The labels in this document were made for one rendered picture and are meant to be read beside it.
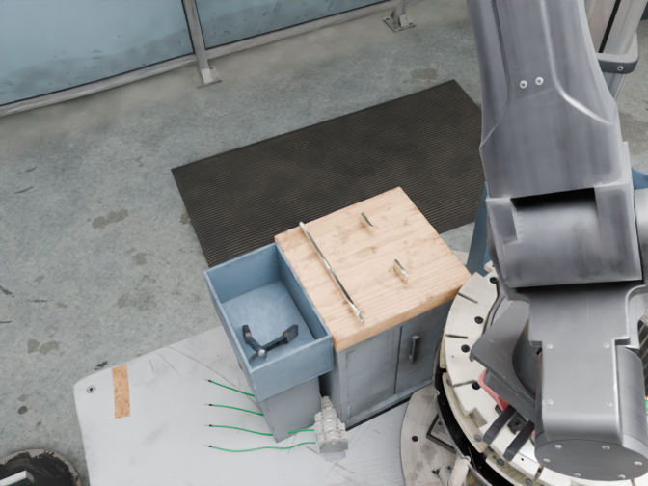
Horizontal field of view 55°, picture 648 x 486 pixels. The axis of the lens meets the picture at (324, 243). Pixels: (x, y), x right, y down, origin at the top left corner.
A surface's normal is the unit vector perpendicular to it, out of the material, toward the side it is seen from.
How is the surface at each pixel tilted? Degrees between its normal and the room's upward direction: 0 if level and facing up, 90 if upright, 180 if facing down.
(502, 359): 2
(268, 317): 0
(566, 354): 24
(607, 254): 71
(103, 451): 0
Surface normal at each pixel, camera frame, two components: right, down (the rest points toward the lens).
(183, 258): -0.04, -0.63
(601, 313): -0.42, -0.62
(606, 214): -0.37, 0.46
